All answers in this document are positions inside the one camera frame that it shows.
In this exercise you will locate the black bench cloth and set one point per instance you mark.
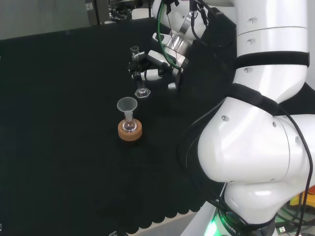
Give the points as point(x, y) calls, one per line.
point(61, 110)

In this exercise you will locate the clear round-bottom flask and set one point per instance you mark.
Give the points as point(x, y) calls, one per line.
point(129, 126)

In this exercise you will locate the yellow stop button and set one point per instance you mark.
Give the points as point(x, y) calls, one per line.
point(301, 200)

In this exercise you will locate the clear plastic funnel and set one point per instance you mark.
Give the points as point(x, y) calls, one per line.
point(126, 104)

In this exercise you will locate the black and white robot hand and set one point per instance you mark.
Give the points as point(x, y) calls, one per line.
point(157, 57)

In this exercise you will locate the clear glass graduated cylinder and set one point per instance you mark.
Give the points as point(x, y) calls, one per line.
point(140, 84)

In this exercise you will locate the grey tape piece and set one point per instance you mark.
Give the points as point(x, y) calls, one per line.
point(67, 33)

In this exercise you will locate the dark background equipment rack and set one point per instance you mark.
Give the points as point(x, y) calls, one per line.
point(118, 12)

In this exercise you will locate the clear tape strip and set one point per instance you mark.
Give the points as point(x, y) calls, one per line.
point(112, 233)

